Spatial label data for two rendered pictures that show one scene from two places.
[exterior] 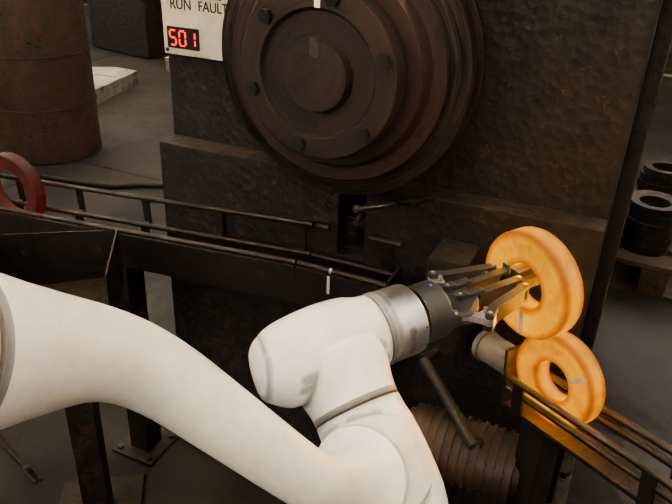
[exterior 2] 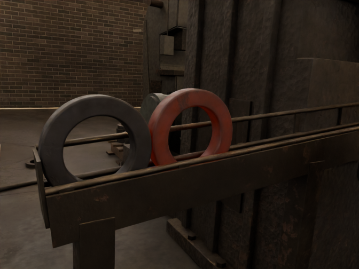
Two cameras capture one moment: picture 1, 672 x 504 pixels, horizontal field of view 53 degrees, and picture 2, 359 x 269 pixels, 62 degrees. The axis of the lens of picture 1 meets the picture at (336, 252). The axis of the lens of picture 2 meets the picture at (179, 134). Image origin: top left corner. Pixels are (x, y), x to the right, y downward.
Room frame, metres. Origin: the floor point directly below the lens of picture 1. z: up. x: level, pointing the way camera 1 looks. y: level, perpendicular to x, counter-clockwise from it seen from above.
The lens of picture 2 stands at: (1.25, 1.31, 0.81)
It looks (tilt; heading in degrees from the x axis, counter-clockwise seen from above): 11 degrees down; 306
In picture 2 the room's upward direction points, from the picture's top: 3 degrees clockwise
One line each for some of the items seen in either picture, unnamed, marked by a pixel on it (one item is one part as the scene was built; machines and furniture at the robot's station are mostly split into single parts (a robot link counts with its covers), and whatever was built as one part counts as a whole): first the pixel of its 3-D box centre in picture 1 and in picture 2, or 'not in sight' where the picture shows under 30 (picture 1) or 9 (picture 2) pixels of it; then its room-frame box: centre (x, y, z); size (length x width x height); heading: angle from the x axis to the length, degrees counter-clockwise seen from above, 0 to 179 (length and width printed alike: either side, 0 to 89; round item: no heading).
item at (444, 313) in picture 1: (441, 306); not in sight; (0.73, -0.14, 0.92); 0.09 x 0.08 x 0.07; 121
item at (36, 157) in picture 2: not in sight; (40, 187); (1.69, 1.07, 0.62); 0.07 x 0.01 x 0.11; 156
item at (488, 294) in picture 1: (489, 295); not in sight; (0.76, -0.20, 0.92); 0.11 x 0.01 x 0.04; 120
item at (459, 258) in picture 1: (448, 303); not in sight; (1.12, -0.22, 0.68); 0.11 x 0.08 x 0.24; 156
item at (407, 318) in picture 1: (393, 323); not in sight; (0.70, -0.07, 0.91); 0.09 x 0.06 x 0.09; 31
